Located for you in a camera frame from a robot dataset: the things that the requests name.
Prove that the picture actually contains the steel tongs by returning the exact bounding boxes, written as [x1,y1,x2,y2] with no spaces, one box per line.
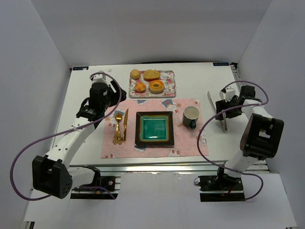
[207,91,228,133]

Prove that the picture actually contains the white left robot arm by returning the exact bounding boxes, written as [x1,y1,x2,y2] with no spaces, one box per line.
[32,79,126,199]

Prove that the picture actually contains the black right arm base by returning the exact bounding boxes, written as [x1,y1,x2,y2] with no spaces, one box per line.
[193,176,245,202]

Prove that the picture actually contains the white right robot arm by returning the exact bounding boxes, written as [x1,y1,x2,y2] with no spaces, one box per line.
[215,85,284,181]

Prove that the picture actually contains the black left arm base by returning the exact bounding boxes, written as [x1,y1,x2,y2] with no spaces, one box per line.
[68,166,121,200]

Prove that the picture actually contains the brown bread slice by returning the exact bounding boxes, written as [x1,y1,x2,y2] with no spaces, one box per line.
[143,70,161,81]

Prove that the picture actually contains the gold knife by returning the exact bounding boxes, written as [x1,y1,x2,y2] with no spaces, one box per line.
[123,108,129,142]

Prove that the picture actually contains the dark green mug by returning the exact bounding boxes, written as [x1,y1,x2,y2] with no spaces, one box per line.
[183,106,200,130]

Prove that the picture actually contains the round orange bun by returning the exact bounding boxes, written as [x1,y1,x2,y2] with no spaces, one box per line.
[135,82,146,93]

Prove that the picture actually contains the small round muffin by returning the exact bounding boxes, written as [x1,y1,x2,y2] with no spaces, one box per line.
[130,69,141,80]

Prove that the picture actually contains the gold fork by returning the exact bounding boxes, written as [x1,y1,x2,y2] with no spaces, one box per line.
[112,113,122,145]

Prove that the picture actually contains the pink cartoon placemat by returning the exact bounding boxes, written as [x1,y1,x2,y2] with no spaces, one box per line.
[101,98,203,159]

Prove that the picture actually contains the square teal black plate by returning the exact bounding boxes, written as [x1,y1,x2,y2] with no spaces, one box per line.
[135,111,174,146]

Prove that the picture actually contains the floral rectangular tray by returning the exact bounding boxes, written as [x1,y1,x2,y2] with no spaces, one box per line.
[129,69,176,98]

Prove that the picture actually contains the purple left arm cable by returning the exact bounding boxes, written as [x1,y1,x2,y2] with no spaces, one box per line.
[11,72,122,201]

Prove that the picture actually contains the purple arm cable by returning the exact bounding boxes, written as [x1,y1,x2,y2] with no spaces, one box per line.
[11,72,122,201]
[196,80,270,200]

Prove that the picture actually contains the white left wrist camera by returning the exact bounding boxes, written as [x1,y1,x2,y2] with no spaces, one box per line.
[90,71,107,84]

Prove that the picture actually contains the glazed ring doughnut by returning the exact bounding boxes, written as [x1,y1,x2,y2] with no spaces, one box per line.
[149,80,165,94]

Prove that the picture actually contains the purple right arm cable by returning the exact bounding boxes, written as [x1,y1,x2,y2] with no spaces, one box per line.
[196,80,270,200]

